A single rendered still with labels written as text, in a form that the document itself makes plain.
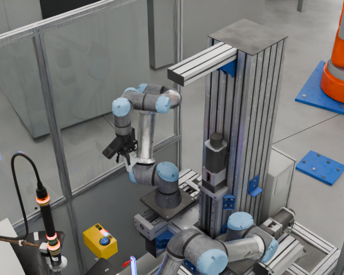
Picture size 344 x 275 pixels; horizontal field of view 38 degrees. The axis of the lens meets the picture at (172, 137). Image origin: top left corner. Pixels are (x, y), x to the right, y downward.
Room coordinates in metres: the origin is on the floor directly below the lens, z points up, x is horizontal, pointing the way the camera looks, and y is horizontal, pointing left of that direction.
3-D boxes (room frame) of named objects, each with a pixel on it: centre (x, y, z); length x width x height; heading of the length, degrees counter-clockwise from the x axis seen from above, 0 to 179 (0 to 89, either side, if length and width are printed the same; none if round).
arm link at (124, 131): (1.74, 0.22, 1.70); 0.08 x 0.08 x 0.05
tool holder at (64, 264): (1.20, 0.45, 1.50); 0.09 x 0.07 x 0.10; 77
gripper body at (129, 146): (1.74, 0.21, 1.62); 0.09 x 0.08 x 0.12; 132
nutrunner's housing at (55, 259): (1.20, 0.44, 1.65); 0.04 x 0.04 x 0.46
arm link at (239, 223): (1.59, -0.32, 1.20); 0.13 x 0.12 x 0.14; 40
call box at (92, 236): (1.66, 0.37, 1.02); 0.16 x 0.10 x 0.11; 42
